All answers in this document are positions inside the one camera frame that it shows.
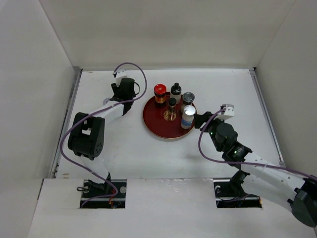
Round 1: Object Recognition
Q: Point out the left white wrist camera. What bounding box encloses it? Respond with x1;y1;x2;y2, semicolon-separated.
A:
113;69;127;86

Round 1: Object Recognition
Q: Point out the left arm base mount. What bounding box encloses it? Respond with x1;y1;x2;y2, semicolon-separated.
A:
76;175;127;209

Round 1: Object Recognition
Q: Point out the blue label silver cap bottle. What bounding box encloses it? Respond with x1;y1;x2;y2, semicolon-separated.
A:
181;105;196;129

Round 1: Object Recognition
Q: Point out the black lid spice bottle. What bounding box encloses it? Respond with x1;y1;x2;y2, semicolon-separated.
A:
168;98;177;121

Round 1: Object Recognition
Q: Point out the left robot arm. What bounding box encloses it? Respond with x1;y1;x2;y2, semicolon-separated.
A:
67;77;139;180

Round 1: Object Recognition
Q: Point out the purple cable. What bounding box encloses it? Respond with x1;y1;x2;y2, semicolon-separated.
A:
60;61;148;208
197;108;317;180

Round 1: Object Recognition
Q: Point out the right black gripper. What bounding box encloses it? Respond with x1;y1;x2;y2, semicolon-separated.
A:
194;112;227;152

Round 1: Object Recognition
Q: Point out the clear cap pepper grinder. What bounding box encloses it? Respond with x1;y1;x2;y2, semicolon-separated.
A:
181;92;195;112

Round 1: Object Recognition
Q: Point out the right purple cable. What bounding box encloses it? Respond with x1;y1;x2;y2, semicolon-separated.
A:
197;108;317;180

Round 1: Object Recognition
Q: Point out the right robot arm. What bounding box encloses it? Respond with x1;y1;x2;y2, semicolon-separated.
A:
194;109;317;228

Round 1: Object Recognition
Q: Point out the red round tray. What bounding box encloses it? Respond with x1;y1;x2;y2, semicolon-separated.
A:
143;92;194;139

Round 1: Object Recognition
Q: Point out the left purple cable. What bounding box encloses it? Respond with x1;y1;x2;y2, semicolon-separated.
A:
60;61;148;208

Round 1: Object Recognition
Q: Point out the red lid sauce jar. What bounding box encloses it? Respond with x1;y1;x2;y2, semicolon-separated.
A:
154;84;166;108

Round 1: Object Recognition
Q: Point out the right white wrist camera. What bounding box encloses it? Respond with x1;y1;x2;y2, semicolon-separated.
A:
218;104;234;120

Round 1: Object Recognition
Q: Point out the black knob salt grinder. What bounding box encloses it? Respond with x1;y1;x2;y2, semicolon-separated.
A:
170;82;182;104

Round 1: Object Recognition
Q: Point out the dark jar white lid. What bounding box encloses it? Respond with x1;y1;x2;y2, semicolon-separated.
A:
103;98;110;105

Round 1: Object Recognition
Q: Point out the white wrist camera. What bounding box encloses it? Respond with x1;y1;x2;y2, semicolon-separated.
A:
113;69;127;86
218;104;234;120

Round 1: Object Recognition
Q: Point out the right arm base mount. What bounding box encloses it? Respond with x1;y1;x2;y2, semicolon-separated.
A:
213;171;262;208

